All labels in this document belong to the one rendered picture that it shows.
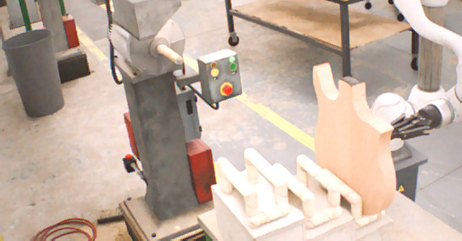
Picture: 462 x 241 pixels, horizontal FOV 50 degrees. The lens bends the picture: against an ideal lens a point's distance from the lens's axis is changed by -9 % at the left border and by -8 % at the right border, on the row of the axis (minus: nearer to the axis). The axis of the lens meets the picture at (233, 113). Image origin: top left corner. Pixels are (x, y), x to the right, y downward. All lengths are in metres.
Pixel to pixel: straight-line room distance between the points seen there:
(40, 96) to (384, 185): 3.90
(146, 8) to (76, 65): 3.84
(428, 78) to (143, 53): 1.18
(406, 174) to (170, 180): 1.14
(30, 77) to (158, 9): 3.09
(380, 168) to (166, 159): 1.41
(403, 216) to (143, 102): 1.32
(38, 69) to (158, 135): 2.47
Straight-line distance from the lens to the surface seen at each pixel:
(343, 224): 1.45
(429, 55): 2.18
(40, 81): 4.84
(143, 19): 1.83
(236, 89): 2.39
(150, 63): 2.19
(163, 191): 2.66
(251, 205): 1.28
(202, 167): 2.66
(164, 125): 2.50
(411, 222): 1.61
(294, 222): 1.33
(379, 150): 1.38
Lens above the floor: 1.95
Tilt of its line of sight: 27 degrees down
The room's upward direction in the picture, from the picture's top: 7 degrees counter-clockwise
